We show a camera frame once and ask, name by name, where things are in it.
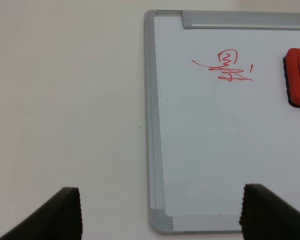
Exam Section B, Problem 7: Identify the white board with grey frame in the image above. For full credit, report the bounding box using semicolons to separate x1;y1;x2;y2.
144;10;300;234

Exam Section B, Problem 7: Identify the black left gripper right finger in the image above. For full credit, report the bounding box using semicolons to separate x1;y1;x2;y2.
239;184;300;240

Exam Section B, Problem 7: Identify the red whiteboard eraser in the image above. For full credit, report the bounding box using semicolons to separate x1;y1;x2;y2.
283;48;300;108

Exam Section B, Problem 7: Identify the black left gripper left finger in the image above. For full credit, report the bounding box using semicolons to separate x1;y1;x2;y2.
0;187;83;240

